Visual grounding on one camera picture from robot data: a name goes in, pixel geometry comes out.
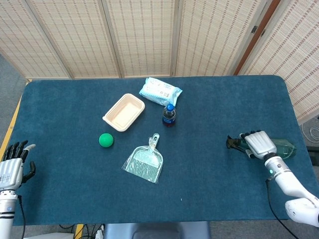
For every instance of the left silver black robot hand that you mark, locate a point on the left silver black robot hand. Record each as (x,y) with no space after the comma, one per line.
(10,171)

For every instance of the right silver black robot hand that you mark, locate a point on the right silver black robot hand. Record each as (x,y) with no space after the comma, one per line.
(260,145)

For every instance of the green transparent spray bottle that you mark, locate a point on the green transparent spray bottle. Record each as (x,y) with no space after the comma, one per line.
(286,149)

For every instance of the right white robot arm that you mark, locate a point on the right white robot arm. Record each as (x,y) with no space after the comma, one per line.
(291,184)

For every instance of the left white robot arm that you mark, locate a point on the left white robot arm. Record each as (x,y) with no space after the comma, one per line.
(6,214)

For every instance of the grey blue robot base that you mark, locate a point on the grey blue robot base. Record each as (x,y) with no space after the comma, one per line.
(154,230)

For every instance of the cola bottle with blue cap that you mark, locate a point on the cola bottle with blue cap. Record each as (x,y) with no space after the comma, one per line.
(169,117)

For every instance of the black object beside table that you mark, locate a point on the black object beside table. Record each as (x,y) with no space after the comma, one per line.
(314,155)

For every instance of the blue carpet table cover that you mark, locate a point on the blue carpet table cover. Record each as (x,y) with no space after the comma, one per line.
(199,174)

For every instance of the white box on floor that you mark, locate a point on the white box on floor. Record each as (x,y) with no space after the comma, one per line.
(49,236)

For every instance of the narrow bamboo folding screen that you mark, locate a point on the narrow bamboo folding screen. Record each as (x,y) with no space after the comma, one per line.
(294,54)

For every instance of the green ball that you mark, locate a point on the green ball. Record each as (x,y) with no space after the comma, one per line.
(106,140)

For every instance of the dark metal screen hinge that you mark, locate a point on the dark metal screen hinge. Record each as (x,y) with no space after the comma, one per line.
(254,29)
(263,33)

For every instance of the light blue wet wipes pack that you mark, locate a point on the light blue wet wipes pack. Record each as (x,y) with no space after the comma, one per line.
(159,90)

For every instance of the bagged mint dustpan brush set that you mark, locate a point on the bagged mint dustpan brush set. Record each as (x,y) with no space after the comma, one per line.
(145,161)

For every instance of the beige plastic food container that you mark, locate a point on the beige plastic food container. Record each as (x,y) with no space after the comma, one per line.
(123,112)

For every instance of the wide bamboo folding screen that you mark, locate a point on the wide bamboo folding screen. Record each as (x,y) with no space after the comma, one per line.
(74,37)

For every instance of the brown wooden post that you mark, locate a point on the brown wooden post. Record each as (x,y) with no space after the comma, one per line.
(256,37)

